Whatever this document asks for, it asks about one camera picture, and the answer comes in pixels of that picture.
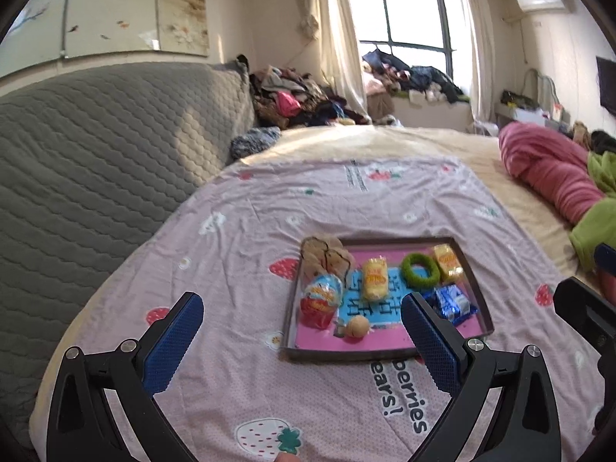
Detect black television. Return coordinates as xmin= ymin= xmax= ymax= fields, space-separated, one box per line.
xmin=596 ymin=56 xmax=616 ymax=116

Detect green fuzzy hair ring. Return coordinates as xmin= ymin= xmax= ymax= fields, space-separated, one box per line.
xmin=401 ymin=253 xmax=441 ymax=292

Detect clothes pile on windowsill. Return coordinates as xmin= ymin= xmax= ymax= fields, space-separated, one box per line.
xmin=362 ymin=49 xmax=470 ymax=105

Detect white metal frame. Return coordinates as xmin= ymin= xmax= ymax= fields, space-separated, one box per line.
xmin=522 ymin=68 xmax=556 ymax=111

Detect yellow snack packet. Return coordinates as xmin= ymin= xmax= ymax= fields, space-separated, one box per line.
xmin=361 ymin=257 xmax=390 ymax=303
xmin=432 ymin=244 xmax=465 ymax=284

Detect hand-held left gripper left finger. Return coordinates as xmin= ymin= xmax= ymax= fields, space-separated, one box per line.
xmin=45 ymin=292 xmax=205 ymax=462

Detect dark framed window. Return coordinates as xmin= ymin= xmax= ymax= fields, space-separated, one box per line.
xmin=344 ymin=0 xmax=475 ymax=102

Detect pink and green quilt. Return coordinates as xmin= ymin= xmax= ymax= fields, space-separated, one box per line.
xmin=498 ymin=122 xmax=616 ymax=299

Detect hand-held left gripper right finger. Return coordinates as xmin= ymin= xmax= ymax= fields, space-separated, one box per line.
xmin=402 ymin=292 xmax=564 ymax=462

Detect pink strawberry print bed sheet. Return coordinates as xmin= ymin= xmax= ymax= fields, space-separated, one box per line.
xmin=29 ymin=156 xmax=602 ymax=462

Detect white air conditioner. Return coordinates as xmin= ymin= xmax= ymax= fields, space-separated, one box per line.
xmin=515 ymin=0 xmax=565 ymax=13

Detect cream curtain with knot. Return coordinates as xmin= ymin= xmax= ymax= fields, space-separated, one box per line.
xmin=301 ymin=0 xmax=371 ymax=123

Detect dark blue patterned cloth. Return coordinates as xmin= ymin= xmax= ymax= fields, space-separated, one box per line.
xmin=230 ymin=126 xmax=281 ymax=161

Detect grey quilted headboard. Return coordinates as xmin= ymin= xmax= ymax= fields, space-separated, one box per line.
xmin=0 ymin=62 xmax=256 ymax=448

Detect beige mesh hair scrunchie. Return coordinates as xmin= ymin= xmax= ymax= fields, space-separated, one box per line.
xmin=301 ymin=235 xmax=354 ymax=282

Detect wall poster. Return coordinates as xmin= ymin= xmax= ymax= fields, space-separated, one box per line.
xmin=0 ymin=0 xmax=210 ymax=78

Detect pile of mixed clothes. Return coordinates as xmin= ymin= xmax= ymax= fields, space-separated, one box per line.
xmin=249 ymin=65 xmax=371 ymax=128

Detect blue cookie packet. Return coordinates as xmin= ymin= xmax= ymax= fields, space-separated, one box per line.
xmin=430 ymin=284 xmax=478 ymax=325

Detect plain cream curtain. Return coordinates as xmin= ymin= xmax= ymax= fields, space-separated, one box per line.
xmin=455 ymin=0 xmax=499 ymax=126

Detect cluttered white desk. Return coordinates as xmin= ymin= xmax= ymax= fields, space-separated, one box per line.
xmin=495 ymin=89 xmax=578 ymax=131

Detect dark shallow box tray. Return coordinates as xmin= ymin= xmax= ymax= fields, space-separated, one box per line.
xmin=279 ymin=237 xmax=495 ymax=364

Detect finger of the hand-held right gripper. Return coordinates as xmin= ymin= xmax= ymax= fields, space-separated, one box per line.
xmin=552 ymin=276 xmax=616 ymax=336
xmin=593 ymin=243 xmax=616 ymax=273

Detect red egg toy candy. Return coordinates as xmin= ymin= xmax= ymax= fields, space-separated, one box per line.
xmin=299 ymin=273 xmax=345 ymax=330

